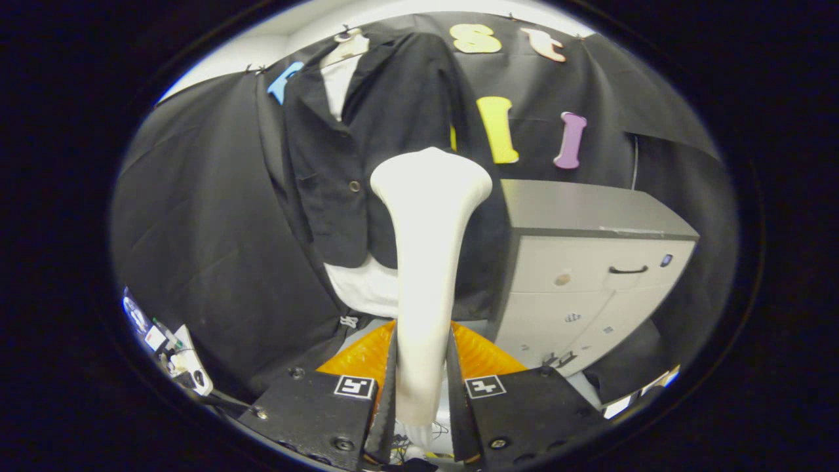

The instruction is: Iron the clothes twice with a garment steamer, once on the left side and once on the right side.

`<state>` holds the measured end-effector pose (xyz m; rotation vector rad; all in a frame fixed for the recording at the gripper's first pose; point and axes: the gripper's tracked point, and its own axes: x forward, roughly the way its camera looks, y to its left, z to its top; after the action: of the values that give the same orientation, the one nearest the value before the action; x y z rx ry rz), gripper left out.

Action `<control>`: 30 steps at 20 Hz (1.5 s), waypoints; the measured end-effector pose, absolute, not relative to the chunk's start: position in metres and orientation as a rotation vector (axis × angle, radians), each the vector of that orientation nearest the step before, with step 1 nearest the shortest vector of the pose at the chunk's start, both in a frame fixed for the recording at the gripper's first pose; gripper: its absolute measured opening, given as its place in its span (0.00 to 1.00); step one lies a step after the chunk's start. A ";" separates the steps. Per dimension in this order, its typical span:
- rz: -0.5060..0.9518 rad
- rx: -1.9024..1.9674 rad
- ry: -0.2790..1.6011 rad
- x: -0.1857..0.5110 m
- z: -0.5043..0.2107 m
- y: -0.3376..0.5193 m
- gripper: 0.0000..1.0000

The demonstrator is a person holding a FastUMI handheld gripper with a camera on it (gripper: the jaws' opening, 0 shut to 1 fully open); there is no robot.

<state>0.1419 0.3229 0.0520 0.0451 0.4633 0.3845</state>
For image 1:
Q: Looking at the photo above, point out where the laptop screen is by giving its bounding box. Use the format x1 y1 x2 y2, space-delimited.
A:
123 286 155 335

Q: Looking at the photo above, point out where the black backdrop cloth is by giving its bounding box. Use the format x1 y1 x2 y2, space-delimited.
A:
110 12 741 401

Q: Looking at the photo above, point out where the white flat object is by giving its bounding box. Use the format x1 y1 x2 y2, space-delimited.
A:
602 366 681 420

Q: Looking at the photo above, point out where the grey and white cabinet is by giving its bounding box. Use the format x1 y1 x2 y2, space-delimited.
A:
488 178 700 378

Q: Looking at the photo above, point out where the black suit jacket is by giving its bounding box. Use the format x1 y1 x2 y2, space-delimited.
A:
282 31 507 322

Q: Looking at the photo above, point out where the white garment steamer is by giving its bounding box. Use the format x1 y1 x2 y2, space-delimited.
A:
370 147 494 453

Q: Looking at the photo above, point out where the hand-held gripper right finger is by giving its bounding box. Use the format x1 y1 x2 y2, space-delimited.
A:
448 321 607 472

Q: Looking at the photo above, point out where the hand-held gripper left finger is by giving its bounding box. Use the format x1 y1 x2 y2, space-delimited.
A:
236 320 399 472

